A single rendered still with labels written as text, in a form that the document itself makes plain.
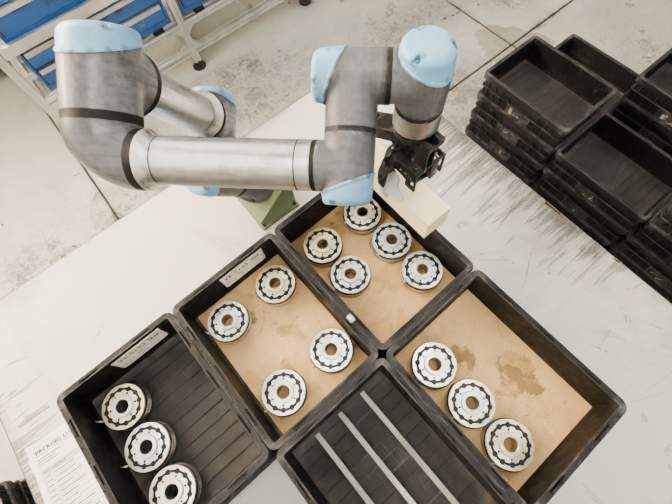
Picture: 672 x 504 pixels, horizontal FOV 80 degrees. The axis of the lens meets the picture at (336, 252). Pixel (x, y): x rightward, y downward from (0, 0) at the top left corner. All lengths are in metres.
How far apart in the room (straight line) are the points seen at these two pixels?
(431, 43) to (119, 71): 0.45
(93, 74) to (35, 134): 2.34
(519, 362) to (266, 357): 0.60
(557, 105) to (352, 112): 1.45
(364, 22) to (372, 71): 2.37
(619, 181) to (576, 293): 0.77
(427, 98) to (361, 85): 0.09
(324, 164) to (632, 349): 1.01
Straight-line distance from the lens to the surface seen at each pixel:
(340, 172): 0.57
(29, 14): 2.46
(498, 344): 1.05
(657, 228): 1.80
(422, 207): 0.82
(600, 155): 2.02
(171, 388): 1.09
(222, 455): 1.04
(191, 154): 0.63
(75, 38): 0.73
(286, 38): 2.90
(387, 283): 1.04
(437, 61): 0.57
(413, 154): 0.72
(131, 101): 0.72
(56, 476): 1.37
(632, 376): 1.32
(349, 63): 0.59
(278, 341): 1.02
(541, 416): 1.07
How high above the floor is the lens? 1.82
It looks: 67 degrees down
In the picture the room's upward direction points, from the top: 9 degrees counter-clockwise
